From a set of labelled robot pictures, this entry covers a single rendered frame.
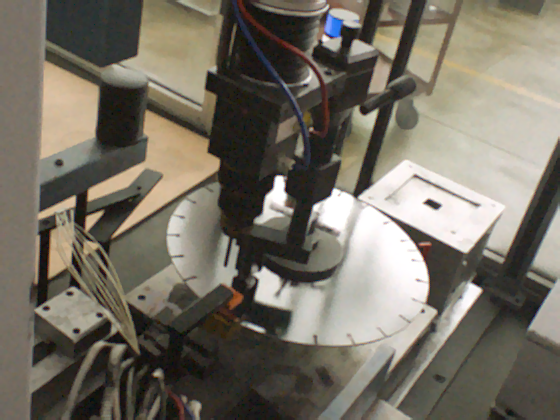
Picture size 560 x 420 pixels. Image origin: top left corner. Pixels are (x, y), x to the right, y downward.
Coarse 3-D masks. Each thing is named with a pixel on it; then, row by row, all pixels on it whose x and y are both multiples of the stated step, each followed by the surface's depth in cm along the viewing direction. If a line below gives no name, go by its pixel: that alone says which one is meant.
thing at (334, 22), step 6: (330, 12) 109; (336, 12) 109; (342, 12) 110; (348, 12) 110; (330, 18) 108; (336, 18) 107; (342, 18) 107; (348, 18) 108; (354, 18) 108; (330, 24) 108; (336, 24) 108; (330, 30) 109; (336, 30) 108; (336, 36) 108
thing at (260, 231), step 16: (304, 208) 80; (256, 224) 85; (304, 224) 81; (240, 240) 83; (256, 240) 83; (272, 240) 83; (288, 240) 83; (304, 240) 83; (240, 256) 85; (256, 256) 86; (288, 256) 83; (304, 256) 82
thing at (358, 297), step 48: (336, 192) 106; (192, 240) 91; (384, 240) 98; (192, 288) 83; (240, 288) 85; (288, 288) 86; (336, 288) 88; (384, 288) 89; (288, 336) 79; (336, 336) 81; (384, 336) 82
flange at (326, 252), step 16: (272, 224) 95; (288, 224) 93; (320, 240) 93; (336, 240) 94; (272, 256) 89; (320, 256) 91; (336, 256) 91; (288, 272) 88; (304, 272) 88; (320, 272) 89
